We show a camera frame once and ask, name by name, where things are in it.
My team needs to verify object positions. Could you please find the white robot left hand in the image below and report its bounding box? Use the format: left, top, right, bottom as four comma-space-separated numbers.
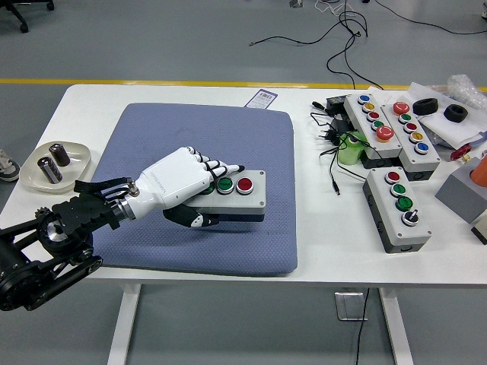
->
126, 146, 247, 230

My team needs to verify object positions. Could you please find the grey three-button control box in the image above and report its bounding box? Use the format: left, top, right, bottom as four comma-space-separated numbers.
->
188, 169, 267, 224

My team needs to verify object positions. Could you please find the grey five-button box, blue end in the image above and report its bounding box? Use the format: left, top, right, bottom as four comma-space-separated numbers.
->
343, 93, 404, 169

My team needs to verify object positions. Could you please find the grey five-button box, mushroom end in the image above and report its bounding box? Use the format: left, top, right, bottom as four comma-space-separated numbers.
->
381, 100, 441, 182

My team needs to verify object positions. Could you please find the blue-grey cushion mat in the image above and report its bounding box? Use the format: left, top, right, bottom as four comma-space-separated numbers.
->
90, 103, 298, 278

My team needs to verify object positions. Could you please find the dark brown cylindrical capacitor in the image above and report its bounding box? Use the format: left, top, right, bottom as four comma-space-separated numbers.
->
49, 142, 70, 167
37, 156, 61, 185

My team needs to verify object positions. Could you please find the purple barcode label tag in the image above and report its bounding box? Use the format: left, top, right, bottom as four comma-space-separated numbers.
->
245, 88, 278, 110

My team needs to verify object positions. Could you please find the beige shallow dish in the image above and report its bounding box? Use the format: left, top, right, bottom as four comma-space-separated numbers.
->
19, 141, 93, 195

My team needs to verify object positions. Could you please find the white table leg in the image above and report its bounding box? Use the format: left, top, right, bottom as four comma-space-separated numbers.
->
107, 283, 142, 365
378, 287, 414, 365

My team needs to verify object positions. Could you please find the grey and white shoe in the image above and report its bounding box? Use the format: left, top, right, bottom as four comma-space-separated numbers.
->
0, 148, 21, 183

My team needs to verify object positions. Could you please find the black power adapter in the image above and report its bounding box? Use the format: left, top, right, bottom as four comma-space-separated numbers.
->
325, 94, 353, 117

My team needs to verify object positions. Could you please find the black office chair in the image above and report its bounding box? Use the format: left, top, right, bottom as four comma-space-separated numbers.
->
0, 0, 56, 34

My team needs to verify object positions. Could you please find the grey block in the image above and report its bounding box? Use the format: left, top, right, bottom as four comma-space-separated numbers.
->
434, 157, 487, 226

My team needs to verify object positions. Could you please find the red knob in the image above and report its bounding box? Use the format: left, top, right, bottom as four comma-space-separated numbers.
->
450, 144, 473, 161

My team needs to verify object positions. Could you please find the clear bubble wrap bag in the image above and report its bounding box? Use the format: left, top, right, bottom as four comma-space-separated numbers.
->
433, 74, 487, 112

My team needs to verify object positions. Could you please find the orange cylinder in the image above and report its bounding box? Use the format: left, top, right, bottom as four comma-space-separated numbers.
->
469, 156, 487, 187

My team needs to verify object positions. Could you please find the small white and black box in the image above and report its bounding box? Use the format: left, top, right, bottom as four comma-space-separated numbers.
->
470, 208, 487, 245

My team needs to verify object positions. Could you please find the black floor cable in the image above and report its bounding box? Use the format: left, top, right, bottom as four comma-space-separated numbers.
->
249, 0, 371, 91

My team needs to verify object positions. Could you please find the black plug with cord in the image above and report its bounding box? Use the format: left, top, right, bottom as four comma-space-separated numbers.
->
310, 100, 368, 198

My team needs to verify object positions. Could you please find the metal bracket under table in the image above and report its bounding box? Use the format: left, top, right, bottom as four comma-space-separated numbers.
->
334, 290, 369, 322

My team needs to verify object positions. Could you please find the grey box with selector switch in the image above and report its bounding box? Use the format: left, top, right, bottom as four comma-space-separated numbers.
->
361, 167, 433, 254

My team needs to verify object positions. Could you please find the black hanging cable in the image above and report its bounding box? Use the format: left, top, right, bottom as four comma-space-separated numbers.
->
355, 287, 371, 365

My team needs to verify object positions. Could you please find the black foam ring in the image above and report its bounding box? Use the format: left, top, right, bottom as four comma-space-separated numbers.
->
412, 97, 440, 116
443, 104, 469, 124

